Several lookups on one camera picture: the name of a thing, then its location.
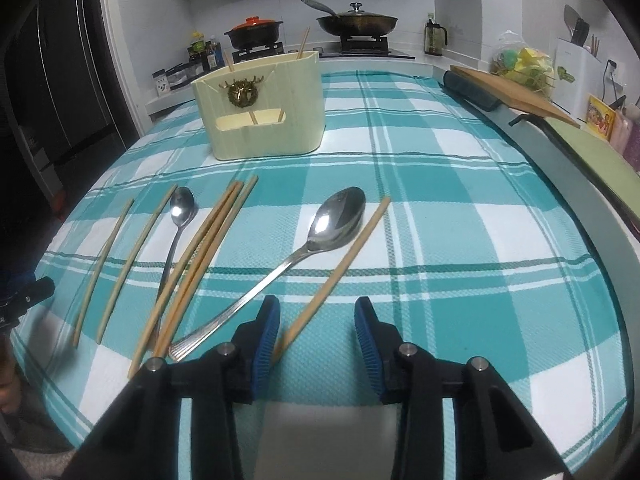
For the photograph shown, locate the wooden cutting board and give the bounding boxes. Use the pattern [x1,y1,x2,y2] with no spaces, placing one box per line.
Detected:
[450,64,582,129]

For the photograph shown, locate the large steel spoon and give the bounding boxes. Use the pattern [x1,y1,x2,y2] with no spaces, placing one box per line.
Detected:
[168,186,367,363]

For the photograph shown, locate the black clay pot orange lid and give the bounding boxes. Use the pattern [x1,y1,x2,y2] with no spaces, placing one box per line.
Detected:
[223,16,284,51]

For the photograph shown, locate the black kitchen spatula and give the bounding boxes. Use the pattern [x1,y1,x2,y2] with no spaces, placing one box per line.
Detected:
[563,4,592,47]

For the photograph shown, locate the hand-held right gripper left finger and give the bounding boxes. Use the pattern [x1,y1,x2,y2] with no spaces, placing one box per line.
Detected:
[60,295,282,480]

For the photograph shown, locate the teal white plaid tablecloth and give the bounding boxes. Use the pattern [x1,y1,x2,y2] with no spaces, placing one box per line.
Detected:
[10,69,632,472]

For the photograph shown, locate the green capped sauce bottle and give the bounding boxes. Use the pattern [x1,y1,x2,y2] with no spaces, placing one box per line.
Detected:
[187,32,209,74]

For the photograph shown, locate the colourful printed packet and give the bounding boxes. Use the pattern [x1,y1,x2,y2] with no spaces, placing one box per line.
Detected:
[584,94,617,141]

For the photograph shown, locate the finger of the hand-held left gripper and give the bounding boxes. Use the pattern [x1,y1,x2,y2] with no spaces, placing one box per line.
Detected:
[0,276,56,331]

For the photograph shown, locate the white knife block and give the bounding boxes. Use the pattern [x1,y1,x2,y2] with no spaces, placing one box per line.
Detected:
[554,35,605,120]

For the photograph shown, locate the plastic bag of colourful sponges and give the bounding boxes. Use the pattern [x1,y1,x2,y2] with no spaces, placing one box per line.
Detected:
[490,30,557,97]

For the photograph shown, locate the black gas stove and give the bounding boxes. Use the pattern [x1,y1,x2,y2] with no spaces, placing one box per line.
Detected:
[228,35,417,61]

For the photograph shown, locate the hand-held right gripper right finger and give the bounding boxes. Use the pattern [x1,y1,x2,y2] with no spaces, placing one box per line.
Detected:
[354,297,576,480]

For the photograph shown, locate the dark glass kettle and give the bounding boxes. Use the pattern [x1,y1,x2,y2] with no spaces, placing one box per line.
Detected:
[424,18,446,57]

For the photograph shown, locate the black refrigerator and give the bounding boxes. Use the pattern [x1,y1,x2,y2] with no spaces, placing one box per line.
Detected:
[0,0,128,171]

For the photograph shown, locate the black wok with glass lid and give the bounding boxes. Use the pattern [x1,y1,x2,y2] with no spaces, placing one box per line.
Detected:
[300,0,400,39]

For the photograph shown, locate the cream ribbed utensil holder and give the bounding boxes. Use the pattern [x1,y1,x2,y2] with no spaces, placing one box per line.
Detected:
[192,49,327,160]

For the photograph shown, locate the pale green chopstick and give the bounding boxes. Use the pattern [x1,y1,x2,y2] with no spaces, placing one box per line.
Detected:
[73,198,135,347]
[96,185,179,345]

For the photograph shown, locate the small steel spoon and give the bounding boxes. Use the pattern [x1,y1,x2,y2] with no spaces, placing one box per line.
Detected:
[150,186,200,346]

